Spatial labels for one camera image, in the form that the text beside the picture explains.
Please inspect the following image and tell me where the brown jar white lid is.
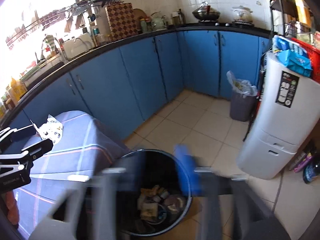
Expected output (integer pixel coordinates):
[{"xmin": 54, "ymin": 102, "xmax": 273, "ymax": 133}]
[{"xmin": 158, "ymin": 189, "xmax": 170, "ymax": 199}]

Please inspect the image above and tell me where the beige blue carton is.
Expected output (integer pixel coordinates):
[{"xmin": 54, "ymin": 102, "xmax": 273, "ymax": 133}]
[{"xmin": 138, "ymin": 200, "xmax": 158, "ymax": 222}]

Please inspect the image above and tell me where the pink wrapper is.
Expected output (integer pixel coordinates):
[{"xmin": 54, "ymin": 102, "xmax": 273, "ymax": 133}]
[{"xmin": 164, "ymin": 195, "xmax": 185, "ymax": 215}]

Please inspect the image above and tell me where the black round trash bin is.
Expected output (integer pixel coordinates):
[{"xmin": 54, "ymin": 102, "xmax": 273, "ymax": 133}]
[{"xmin": 116, "ymin": 149, "xmax": 192, "ymax": 237}]

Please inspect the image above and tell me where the person's left hand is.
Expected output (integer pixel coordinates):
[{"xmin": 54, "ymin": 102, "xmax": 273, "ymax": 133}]
[{"xmin": 5, "ymin": 191, "xmax": 20, "ymax": 226}]

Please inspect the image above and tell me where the blue plaid tablecloth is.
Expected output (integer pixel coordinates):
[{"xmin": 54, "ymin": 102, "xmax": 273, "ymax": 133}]
[{"xmin": 14, "ymin": 111, "xmax": 130, "ymax": 239}]

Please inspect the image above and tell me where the chrome faucet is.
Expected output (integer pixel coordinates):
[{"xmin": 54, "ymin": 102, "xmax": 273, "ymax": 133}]
[{"xmin": 40, "ymin": 34, "xmax": 67, "ymax": 62}]

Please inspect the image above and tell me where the grey bin with plastic bag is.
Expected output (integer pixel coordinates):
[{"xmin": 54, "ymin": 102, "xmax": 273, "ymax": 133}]
[{"xmin": 226, "ymin": 71, "xmax": 258, "ymax": 122}]

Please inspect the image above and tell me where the white tall appliance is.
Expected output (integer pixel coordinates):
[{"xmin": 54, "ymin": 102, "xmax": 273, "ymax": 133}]
[{"xmin": 236, "ymin": 52, "xmax": 319, "ymax": 180}]

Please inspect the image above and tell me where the hanging dish rack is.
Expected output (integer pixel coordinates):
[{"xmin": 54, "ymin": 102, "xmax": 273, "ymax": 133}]
[{"xmin": 6, "ymin": 0, "xmax": 120, "ymax": 49}]

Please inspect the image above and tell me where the checkered cutting board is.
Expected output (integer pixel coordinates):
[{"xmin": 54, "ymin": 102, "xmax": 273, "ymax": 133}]
[{"xmin": 106, "ymin": 2, "xmax": 138, "ymax": 41}]

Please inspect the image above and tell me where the green kettle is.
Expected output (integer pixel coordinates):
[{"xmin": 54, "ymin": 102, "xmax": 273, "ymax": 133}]
[{"xmin": 151, "ymin": 11, "xmax": 167, "ymax": 31}]

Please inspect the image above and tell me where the blue wipes pack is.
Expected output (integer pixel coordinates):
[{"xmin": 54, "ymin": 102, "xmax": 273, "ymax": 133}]
[{"xmin": 272, "ymin": 35, "xmax": 312, "ymax": 77}]

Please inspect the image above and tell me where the black wok with lid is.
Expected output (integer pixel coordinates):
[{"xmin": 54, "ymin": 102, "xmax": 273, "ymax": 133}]
[{"xmin": 192, "ymin": 1, "xmax": 220, "ymax": 22}]

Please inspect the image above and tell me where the white pot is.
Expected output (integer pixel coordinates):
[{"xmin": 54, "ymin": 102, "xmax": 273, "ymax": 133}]
[{"xmin": 232, "ymin": 5, "xmax": 253, "ymax": 23}]

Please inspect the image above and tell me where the red plastic basket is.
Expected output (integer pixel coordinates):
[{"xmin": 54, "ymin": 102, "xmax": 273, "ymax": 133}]
[{"xmin": 292, "ymin": 38, "xmax": 320, "ymax": 83}]

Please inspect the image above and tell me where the black metal rack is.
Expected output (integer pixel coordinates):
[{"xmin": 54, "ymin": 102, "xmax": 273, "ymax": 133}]
[{"xmin": 242, "ymin": 0, "xmax": 316, "ymax": 142}]

